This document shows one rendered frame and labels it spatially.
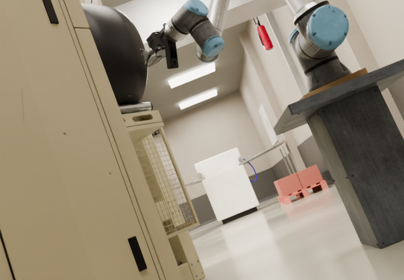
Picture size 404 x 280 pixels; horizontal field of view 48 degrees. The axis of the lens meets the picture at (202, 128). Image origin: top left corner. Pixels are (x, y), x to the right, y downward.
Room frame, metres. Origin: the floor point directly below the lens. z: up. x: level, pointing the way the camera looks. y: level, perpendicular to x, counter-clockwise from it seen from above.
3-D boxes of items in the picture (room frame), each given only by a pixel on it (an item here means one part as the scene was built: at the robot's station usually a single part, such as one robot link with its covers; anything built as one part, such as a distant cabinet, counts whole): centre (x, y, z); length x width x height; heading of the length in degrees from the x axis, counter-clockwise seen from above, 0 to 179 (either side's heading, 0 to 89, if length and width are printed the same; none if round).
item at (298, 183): (7.89, -1.15, 0.20); 1.09 x 0.75 x 0.41; 1
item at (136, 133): (2.01, 0.41, 0.80); 0.37 x 0.36 x 0.02; 50
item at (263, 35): (7.04, -1.46, 2.59); 0.19 x 0.15 x 0.49; 1
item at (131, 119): (1.92, 0.30, 0.83); 0.36 x 0.09 x 0.06; 140
